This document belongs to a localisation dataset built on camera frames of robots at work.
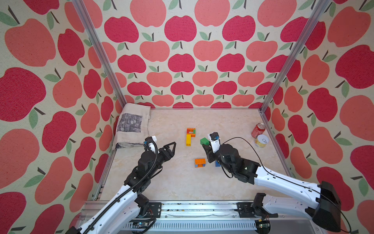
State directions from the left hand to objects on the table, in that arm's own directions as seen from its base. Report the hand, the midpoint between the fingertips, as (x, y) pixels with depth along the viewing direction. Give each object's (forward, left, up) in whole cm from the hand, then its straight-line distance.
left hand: (174, 148), depth 74 cm
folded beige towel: (+28, +33, -17) cm, 46 cm away
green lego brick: (+3, -15, +2) cm, 16 cm away
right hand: (+1, -17, 0) cm, 17 cm away
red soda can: (+21, -55, -11) cm, 60 cm away
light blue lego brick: (-1, -12, -20) cm, 23 cm away
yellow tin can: (+15, -57, -16) cm, 61 cm away
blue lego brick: (0, -17, -20) cm, 26 cm away
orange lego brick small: (-1, -15, -20) cm, 25 cm away
